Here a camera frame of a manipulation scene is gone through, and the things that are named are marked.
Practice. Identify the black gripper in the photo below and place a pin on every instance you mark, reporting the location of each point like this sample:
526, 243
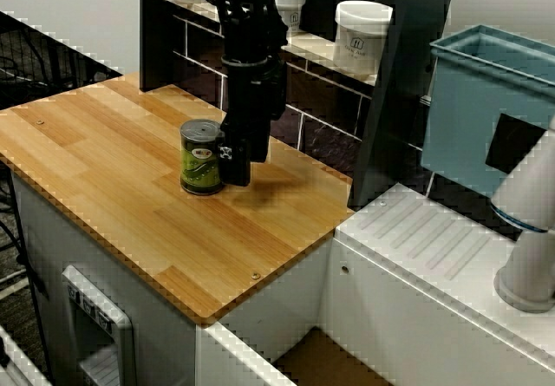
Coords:
251, 100

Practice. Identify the green can grey lid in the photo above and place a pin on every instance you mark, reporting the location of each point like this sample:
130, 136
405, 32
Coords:
199, 165

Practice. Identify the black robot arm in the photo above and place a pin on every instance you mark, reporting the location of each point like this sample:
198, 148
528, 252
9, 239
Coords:
247, 21

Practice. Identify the cream shelf board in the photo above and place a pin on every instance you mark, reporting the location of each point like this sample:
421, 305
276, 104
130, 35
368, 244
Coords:
312, 54

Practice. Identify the wooden countertop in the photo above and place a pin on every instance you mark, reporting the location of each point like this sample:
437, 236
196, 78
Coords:
130, 212

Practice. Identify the black upright panel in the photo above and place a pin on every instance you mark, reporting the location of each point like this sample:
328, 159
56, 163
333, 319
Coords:
156, 47

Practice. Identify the dark grey upright panel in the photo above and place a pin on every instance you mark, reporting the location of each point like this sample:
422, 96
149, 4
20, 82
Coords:
390, 121

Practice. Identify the white counter cabinet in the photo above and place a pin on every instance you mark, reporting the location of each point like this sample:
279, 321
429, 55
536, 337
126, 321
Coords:
165, 351

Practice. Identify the blue plastic bin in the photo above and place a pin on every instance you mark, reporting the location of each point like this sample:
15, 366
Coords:
459, 121

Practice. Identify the grey dispenser panel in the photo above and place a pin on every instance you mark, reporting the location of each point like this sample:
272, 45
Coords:
121, 334

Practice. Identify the white toy sink unit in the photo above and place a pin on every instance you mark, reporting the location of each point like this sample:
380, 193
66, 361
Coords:
433, 316

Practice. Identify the grey toy faucet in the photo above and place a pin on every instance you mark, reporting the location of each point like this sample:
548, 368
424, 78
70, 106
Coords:
529, 230

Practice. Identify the aluminium frame rail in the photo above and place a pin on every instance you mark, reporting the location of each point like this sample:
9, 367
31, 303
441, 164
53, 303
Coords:
17, 360

